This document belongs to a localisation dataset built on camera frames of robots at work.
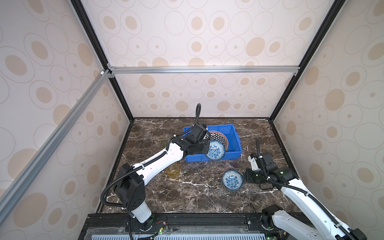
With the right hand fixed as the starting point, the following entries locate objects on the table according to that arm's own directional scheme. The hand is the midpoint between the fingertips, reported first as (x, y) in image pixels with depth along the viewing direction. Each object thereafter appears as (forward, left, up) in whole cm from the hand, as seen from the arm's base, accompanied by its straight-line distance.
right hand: (244, 175), depth 79 cm
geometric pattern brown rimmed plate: (+32, +11, -6) cm, 34 cm away
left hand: (+13, +17, +11) cm, 24 cm away
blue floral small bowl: (+14, +14, +4) cm, 20 cm away
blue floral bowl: (+1, +5, -8) cm, 9 cm away
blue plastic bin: (+23, 0, -7) cm, 24 cm away
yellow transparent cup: (+7, +40, -9) cm, 41 cm away
